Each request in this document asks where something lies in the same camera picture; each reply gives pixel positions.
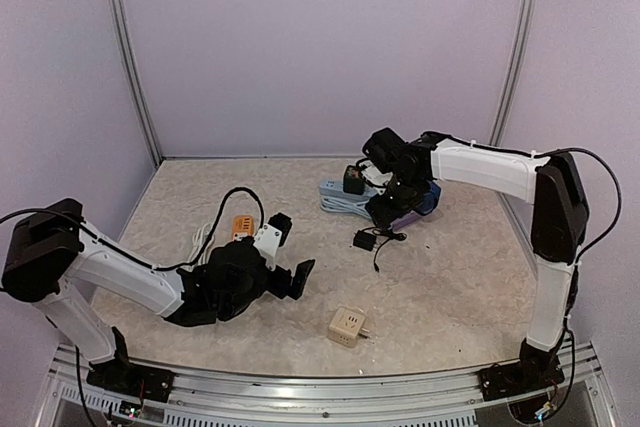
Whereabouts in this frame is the blue cube socket adapter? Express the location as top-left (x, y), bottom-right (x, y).
top-left (416, 182), bottom-right (441, 216)

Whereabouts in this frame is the purple power strip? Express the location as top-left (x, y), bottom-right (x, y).
top-left (390, 211), bottom-right (422, 232)

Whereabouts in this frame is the dark green cube socket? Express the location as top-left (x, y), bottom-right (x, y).
top-left (342, 165), bottom-right (366, 196)

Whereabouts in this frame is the beige cube socket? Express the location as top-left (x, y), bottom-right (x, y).
top-left (327, 306), bottom-right (371, 348)

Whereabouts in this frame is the light blue power strip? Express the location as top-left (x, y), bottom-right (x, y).
top-left (318, 179), bottom-right (376, 201)

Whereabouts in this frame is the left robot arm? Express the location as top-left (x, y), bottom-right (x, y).
top-left (1, 198), bottom-right (315, 392)

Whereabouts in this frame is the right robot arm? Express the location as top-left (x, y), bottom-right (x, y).
top-left (356, 127), bottom-right (621, 391)

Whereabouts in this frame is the orange power strip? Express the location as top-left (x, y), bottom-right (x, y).
top-left (231, 215), bottom-right (255, 241)

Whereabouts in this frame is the black power adapter with cable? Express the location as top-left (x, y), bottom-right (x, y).
top-left (352, 227), bottom-right (407, 273)

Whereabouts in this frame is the right aluminium corner post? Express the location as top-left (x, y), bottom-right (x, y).
top-left (482, 0), bottom-right (544, 166)

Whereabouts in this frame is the aluminium corner post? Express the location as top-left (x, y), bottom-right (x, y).
top-left (482, 0), bottom-right (544, 166)
top-left (108, 0), bottom-right (164, 169)

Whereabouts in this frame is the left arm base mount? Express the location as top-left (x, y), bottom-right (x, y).
top-left (87, 358), bottom-right (176, 403)

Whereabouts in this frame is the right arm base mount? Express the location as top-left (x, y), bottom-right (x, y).
top-left (477, 340), bottom-right (565, 401)

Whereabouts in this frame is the aluminium front frame rail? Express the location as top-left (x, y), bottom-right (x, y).
top-left (34, 344), bottom-right (616, 427)

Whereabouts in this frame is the left aluminium corner post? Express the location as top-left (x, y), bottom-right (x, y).
top-left (108, 0), bottom-right (164, 169)

